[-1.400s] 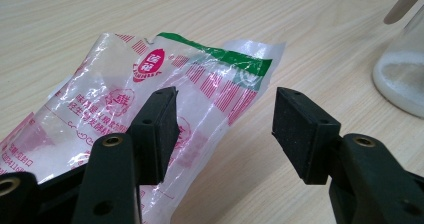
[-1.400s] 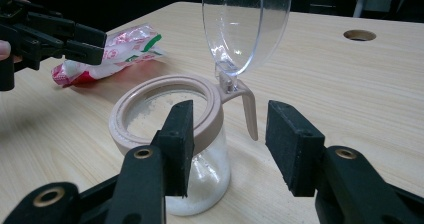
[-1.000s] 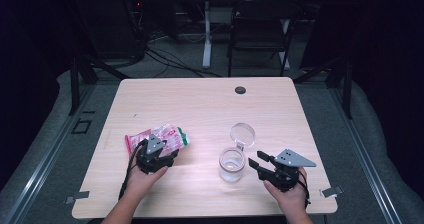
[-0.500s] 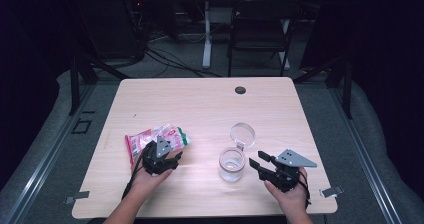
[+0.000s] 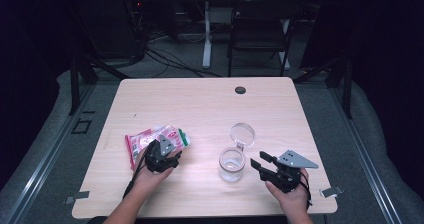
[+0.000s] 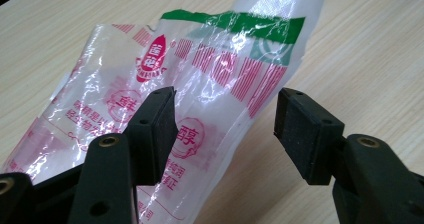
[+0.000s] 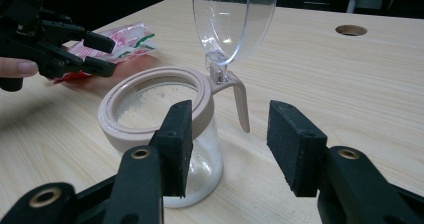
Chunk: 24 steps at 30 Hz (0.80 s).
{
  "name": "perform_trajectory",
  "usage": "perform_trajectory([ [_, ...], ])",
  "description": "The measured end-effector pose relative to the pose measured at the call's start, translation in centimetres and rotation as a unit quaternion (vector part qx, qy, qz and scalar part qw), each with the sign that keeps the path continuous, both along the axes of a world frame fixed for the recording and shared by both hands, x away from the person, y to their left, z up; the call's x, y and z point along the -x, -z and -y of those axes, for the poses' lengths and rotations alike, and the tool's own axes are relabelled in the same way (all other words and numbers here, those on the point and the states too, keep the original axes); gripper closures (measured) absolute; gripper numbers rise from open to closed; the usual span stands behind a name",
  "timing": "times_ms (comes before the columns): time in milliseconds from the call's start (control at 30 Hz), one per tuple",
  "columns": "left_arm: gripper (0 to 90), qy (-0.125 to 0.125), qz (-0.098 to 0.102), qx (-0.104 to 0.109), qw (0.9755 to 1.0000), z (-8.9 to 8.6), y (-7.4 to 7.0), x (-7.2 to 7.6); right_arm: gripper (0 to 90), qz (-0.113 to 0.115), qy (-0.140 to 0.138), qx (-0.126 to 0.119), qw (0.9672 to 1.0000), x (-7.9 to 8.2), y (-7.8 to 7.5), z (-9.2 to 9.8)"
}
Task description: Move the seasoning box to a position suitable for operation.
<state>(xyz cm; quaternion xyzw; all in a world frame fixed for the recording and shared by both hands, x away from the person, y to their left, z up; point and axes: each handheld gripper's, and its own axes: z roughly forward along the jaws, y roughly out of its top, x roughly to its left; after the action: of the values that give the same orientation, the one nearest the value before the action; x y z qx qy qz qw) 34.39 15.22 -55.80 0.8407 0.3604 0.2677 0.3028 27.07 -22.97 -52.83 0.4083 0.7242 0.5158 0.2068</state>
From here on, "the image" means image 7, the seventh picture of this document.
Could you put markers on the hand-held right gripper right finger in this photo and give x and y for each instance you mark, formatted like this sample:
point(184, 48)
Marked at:
point(296, 150)

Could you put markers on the glass jar with flip lid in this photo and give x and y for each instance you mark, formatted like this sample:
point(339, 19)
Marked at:
point(110, 117)

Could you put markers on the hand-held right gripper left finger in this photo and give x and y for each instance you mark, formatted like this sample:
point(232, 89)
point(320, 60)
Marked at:
point(173, 150)

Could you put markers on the pink and white plastic packet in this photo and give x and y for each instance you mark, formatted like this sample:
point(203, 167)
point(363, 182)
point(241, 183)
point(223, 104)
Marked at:
point(130, 40)

